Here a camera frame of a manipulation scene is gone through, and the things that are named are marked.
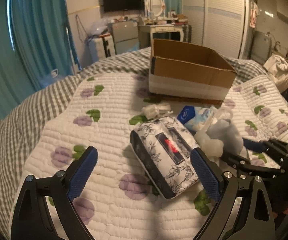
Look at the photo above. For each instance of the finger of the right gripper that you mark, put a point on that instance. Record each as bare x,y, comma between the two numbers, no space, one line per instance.
256,146
239,164

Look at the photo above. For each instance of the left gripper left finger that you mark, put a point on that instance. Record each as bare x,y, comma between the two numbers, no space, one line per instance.
32,219

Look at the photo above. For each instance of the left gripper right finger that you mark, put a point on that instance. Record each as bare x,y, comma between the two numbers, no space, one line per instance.
254,220

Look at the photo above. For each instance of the white cloth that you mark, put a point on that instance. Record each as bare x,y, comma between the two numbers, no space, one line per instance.
212,148

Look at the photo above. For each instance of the grey knitted sock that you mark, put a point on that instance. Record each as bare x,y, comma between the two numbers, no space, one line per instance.
226,131

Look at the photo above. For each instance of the blue white tissue packet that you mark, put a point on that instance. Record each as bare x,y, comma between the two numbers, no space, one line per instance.
195,118

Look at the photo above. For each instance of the floral tissue pack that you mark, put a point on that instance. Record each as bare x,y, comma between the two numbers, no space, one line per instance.
163,148

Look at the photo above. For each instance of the white sock bundle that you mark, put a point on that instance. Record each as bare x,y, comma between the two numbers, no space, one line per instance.
157,110

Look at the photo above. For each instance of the white bag pile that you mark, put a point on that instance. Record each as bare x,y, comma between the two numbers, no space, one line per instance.
277,70

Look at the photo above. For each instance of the grey checkered blanket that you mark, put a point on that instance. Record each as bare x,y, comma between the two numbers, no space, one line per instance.
22,129

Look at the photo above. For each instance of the open cardboard box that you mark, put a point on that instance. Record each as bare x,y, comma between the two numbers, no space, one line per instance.
188,71

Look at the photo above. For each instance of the white floral quilt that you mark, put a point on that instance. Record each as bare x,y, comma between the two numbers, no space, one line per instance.
119,201

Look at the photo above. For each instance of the white louvered wardrobe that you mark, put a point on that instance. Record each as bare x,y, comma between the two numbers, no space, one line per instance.
217,24

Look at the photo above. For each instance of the white dressing table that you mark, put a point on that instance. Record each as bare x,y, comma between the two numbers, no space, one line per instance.
146,32

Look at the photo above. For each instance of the small grey refrigerator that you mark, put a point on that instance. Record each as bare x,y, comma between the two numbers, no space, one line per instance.
125,36

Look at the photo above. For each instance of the white vanity mirror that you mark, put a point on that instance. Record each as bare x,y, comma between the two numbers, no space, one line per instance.
154,8

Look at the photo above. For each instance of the white storage box stack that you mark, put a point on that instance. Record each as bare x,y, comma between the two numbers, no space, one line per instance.
101,47

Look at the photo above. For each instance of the teal window curtain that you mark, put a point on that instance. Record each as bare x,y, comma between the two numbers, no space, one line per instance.
35,42

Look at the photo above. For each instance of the black wall television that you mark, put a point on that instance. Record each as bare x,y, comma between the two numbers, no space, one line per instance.
122,5

